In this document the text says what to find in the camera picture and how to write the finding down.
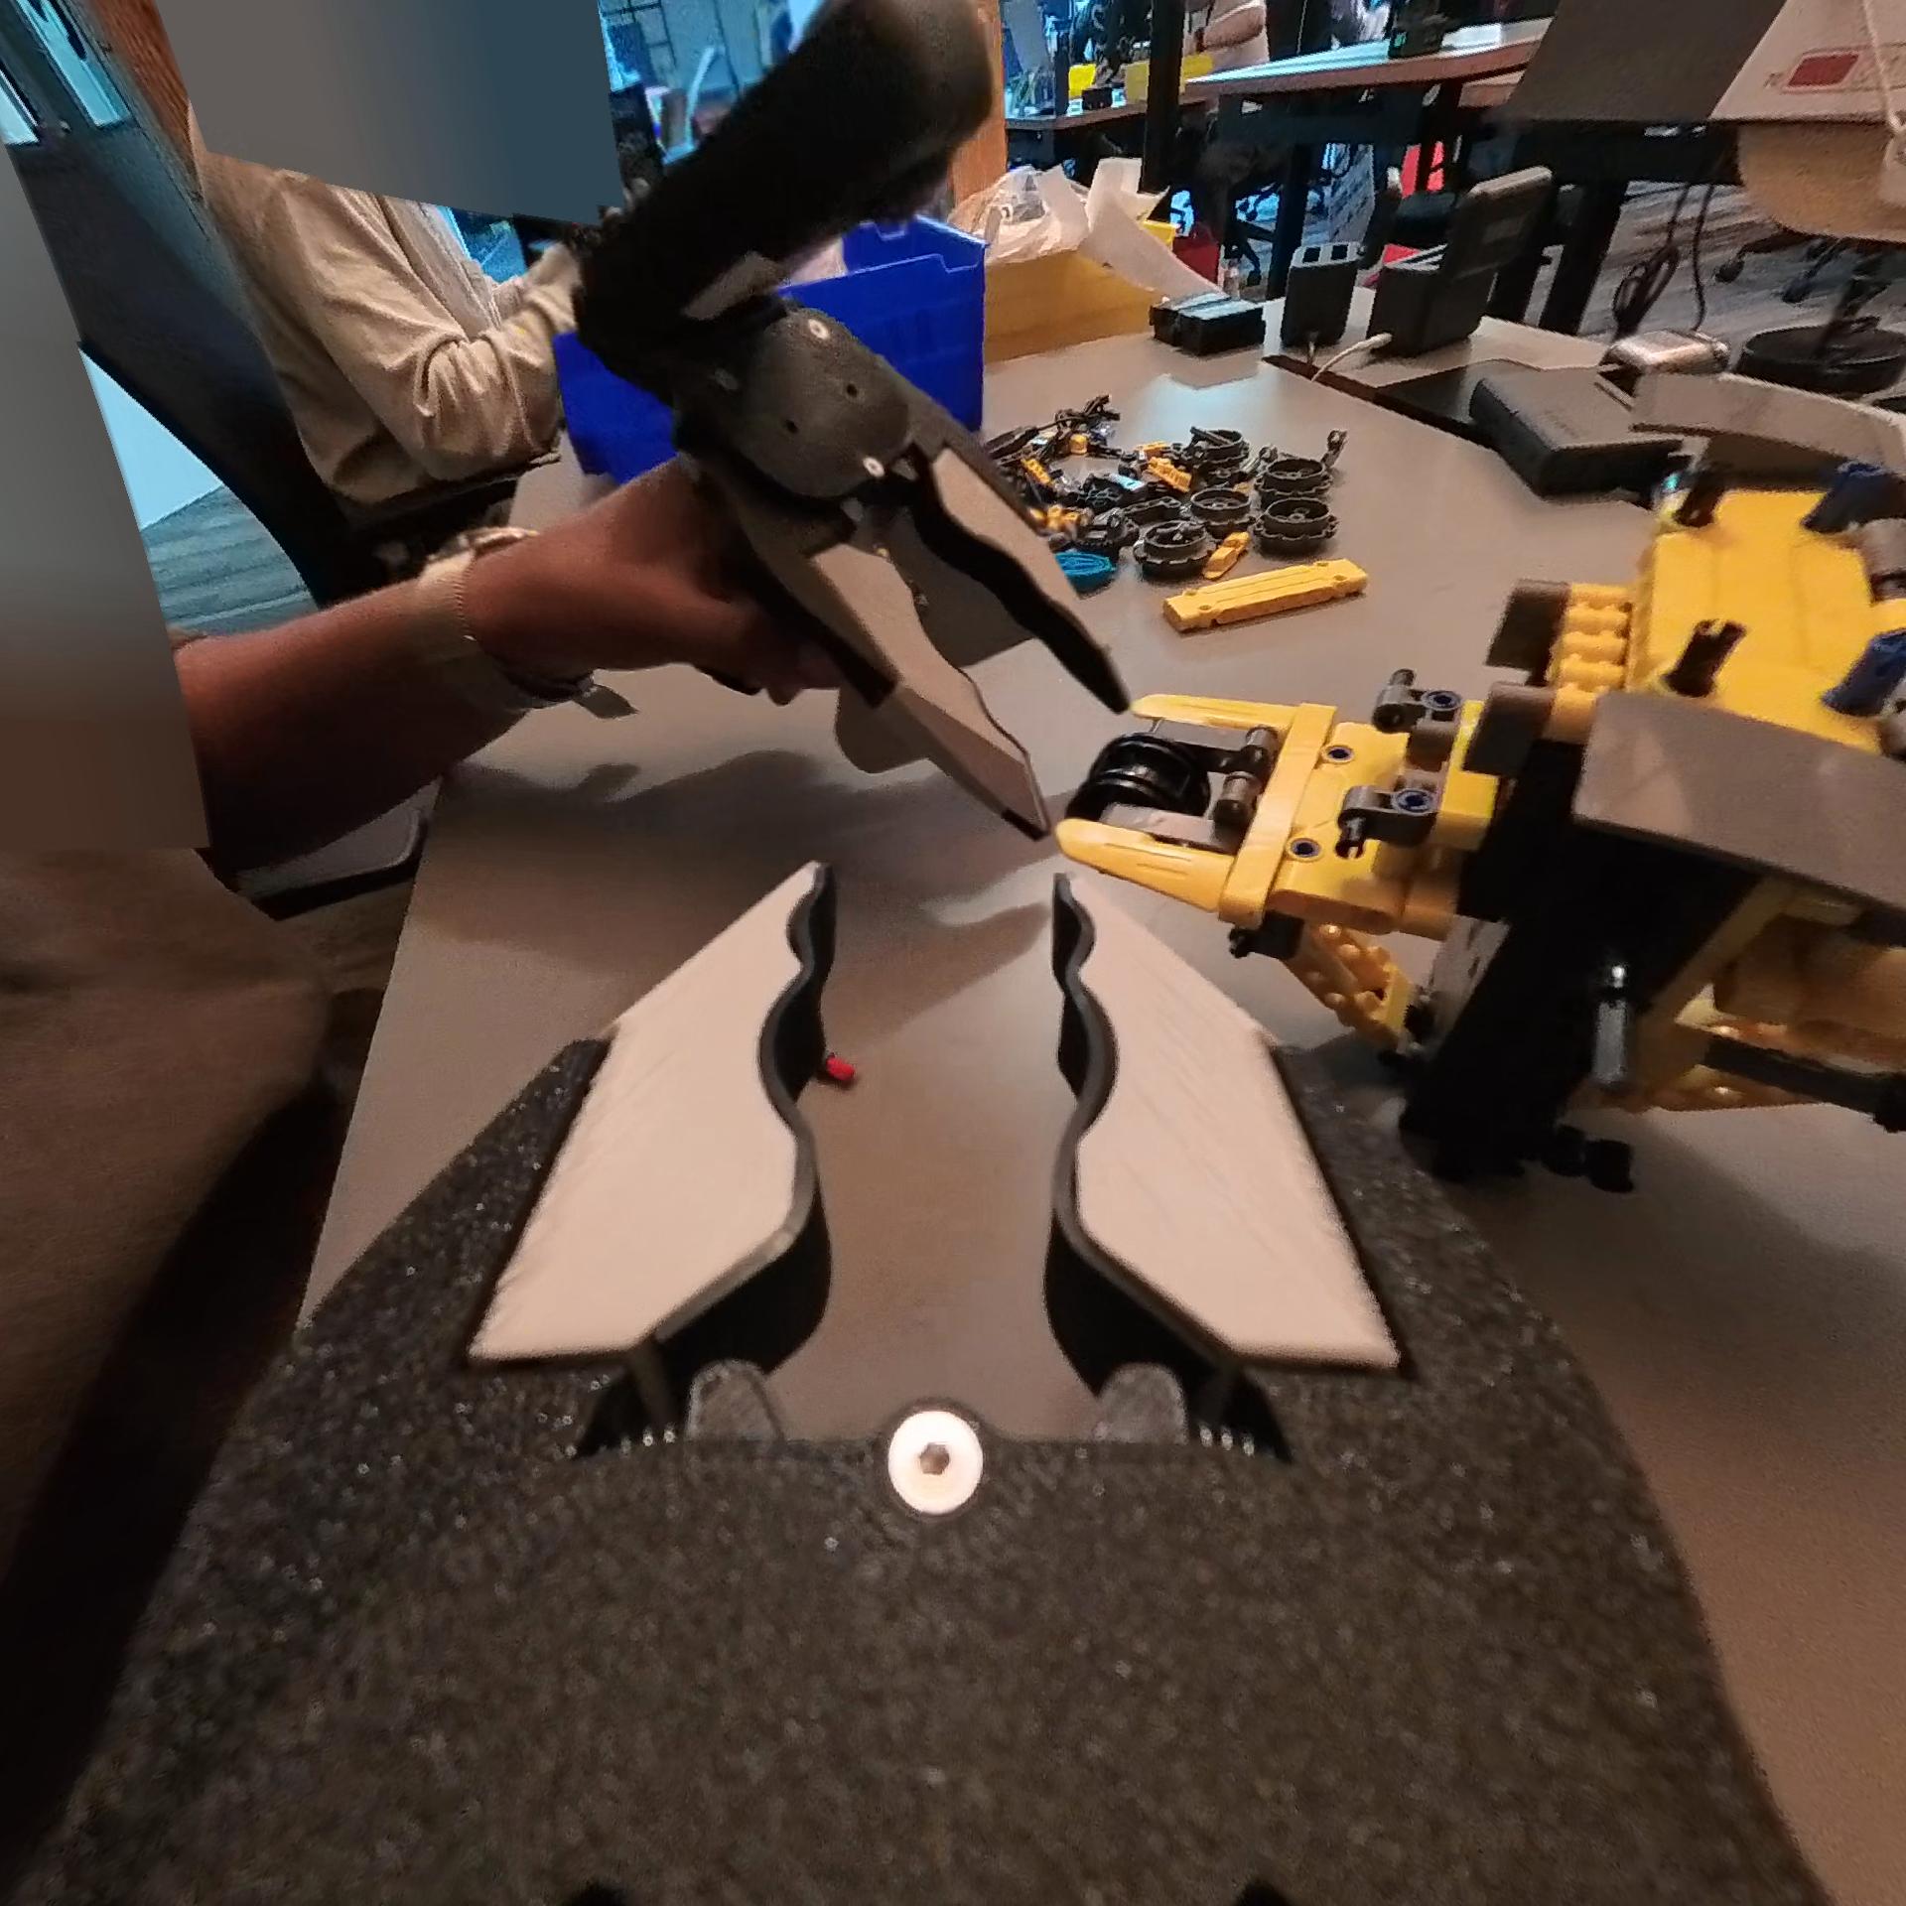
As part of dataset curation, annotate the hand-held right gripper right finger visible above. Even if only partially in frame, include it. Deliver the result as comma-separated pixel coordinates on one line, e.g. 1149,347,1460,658
1043,875,1404,1430

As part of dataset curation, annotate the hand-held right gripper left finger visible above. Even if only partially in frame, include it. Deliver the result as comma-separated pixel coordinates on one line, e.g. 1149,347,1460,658
464,864,838,1439

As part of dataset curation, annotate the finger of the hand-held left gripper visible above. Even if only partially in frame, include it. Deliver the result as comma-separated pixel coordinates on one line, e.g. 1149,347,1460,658
772,511,1055,843
900,435,1134,717

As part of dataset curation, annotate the yellow toy vehicle model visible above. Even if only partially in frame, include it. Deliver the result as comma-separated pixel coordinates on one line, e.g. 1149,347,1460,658
1055,369,1906,1193

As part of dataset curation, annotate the person's left forearm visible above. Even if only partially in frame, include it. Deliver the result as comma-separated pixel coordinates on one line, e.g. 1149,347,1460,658
172,574,495,865

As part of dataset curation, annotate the person's left hand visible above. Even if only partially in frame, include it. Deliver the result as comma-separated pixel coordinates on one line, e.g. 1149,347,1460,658
463,454,896,710

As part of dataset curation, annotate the blue plastic bin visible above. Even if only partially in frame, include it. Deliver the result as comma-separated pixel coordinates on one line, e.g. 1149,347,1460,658
555,217,990,487

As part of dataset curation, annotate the pile of toy parts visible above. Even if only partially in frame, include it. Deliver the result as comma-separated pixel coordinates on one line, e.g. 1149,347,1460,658
986,393,1349,594

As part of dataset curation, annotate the yellow plastic bin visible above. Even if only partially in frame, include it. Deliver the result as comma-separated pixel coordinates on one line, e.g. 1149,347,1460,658
986,247,1178,364

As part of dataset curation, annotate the yellow toy beam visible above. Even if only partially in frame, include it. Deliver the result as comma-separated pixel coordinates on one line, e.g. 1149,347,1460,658
1165,558,1369,634

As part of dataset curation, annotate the crumpled white plastic bag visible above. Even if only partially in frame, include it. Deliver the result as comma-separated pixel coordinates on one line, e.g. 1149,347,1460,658
986,156,1228,288

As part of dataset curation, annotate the black charging dock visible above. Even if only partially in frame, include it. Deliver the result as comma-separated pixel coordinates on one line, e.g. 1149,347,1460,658
1284,241,1365,347

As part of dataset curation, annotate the metal wristwatch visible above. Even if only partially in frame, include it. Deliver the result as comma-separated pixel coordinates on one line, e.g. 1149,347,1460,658
412,524,640,721

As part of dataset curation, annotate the black upright device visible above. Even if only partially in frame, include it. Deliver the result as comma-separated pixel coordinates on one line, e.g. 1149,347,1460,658
1369,166,1557,353

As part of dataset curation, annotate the black office chair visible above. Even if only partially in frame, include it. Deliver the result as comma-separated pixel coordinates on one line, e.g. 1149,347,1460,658
0,29,570,629

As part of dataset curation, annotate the black rectangular case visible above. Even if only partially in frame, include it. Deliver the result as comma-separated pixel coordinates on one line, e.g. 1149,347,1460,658
1467,364,1684,494

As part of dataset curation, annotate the wooden background desk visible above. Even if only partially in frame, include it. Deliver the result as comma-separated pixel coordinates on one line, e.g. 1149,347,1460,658
1005,29,1551,154

